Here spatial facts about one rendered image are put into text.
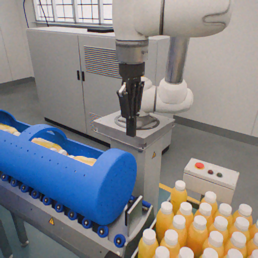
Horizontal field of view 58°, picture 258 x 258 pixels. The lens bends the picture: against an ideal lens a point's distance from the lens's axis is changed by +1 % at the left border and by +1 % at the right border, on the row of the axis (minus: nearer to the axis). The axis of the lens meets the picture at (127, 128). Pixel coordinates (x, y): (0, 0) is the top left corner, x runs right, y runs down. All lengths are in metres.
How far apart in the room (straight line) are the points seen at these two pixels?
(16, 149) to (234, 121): 3.02
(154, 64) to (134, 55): 1.72
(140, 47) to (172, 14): 0.11
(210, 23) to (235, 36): 2.74
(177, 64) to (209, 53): 2.22
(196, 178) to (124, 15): 0.70
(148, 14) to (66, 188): 0.61
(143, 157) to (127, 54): 0.89
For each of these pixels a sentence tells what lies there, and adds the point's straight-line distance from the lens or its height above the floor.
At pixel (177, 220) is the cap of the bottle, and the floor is 1.08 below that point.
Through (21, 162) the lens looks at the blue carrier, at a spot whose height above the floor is 1.15.
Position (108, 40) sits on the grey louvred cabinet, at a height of 1.40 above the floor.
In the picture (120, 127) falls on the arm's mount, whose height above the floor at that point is 1.08.
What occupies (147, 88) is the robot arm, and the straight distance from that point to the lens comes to 1.35.
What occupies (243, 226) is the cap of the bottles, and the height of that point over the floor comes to 1.08.
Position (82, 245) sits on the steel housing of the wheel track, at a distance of 1.05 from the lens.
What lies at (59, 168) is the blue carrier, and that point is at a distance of 0.89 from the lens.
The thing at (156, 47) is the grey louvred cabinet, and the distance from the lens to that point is 2.32.
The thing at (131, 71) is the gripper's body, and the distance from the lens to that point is 0.64.
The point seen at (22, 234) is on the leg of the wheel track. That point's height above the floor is 0.13.
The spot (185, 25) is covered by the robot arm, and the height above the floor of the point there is 1.66.
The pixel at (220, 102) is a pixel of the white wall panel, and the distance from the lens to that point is 3.55.
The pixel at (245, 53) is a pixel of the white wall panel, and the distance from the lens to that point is 3.35.
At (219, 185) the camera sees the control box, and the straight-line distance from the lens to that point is 1.02.
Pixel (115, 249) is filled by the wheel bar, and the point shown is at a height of 0.92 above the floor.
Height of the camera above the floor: 1.70
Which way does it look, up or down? 27 degrees down
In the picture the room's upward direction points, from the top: straight up
